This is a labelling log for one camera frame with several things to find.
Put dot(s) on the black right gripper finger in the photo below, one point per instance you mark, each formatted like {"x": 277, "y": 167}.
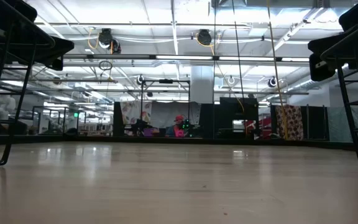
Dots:
{"x": 319, "y": 51}

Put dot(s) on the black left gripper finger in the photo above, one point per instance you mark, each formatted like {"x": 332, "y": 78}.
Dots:
{"x": 61, "y": 48}

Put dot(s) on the green lit sign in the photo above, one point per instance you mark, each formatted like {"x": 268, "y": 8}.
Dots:
{"x": 76, "y": 114}

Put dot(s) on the black partition panel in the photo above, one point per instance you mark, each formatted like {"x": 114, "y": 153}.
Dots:
{"x": 118, "y": 118}
{"x": 317, "y": 123}

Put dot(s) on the white robot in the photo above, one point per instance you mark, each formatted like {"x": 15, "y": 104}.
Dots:
{"x": 2, "y": 107}

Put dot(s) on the dark floral cloth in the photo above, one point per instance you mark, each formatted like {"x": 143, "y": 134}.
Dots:
{"x": 294, "y": 123}

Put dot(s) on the teal curtain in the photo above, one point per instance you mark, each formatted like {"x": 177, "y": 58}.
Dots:
{"x": 340, "y": 124}

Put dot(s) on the white floral cloth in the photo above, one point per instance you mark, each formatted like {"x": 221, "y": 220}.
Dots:
{"x": 134, "y": 110}

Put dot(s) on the black cabinet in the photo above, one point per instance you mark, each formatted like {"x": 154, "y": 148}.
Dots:
{"x": 222, "y": 112}

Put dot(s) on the purple box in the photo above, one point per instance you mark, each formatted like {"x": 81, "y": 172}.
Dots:
{"x": 148, "y": 131}

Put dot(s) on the long ceiling light strip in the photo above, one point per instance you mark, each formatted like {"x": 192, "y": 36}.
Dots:
{"x": 182, "y": 57}

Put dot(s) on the white square column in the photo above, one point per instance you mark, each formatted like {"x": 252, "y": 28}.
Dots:
{"x": 202, "y": 84}

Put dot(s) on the grey cloth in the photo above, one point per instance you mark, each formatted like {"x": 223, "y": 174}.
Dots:
{"x": 166, "y": 109}

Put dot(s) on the person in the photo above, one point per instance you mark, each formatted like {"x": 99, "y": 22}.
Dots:
{"x": 178, "y": 126}

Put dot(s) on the device with green lights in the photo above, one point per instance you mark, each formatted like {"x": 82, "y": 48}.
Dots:
{"x": 186, "y": 124}

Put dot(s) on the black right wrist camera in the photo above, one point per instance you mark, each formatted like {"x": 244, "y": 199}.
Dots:
{"x": 351, "y": 15}

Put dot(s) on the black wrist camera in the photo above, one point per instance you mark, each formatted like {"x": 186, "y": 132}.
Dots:
{"x": 351, "y": 15}
{"x": 25, "y": 11}

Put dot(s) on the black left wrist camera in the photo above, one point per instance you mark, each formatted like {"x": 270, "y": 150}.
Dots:
{"x": 25, "y": 11}

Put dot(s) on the silver ventilation duct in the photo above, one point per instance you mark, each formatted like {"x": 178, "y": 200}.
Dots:
{"x": 297, "y": 84}

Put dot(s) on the black workstation frame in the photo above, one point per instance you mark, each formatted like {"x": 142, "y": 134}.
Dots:
{"x": 54, "y": 107}

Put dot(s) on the black metal table frame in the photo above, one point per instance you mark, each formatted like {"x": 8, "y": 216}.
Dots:
{"x": 42, "y": 139}

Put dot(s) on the black gantry frame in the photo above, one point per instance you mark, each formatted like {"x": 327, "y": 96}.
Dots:
{"x": 166, "y": 81}

